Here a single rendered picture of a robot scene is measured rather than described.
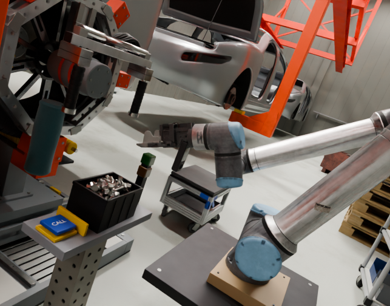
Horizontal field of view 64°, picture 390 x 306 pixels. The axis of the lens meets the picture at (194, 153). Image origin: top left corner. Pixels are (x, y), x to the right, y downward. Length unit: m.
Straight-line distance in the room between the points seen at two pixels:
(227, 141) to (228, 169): 0.09
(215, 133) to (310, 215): 0.38
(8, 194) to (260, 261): 1.09
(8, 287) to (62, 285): 0.25
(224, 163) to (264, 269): 0.35
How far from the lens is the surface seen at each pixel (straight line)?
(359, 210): 3.70
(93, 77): 1.17
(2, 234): 1.50
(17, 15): 1.14
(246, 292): 1.23
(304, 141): 1.13
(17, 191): 1.61
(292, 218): 1.03
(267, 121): 4.65
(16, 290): 1.36
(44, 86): 1.39
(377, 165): 1.01
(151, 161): 1.17
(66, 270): 1.16
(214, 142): 1.01
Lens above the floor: 0.99
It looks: 13 degrees down
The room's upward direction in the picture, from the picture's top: 21 degrees clockwise
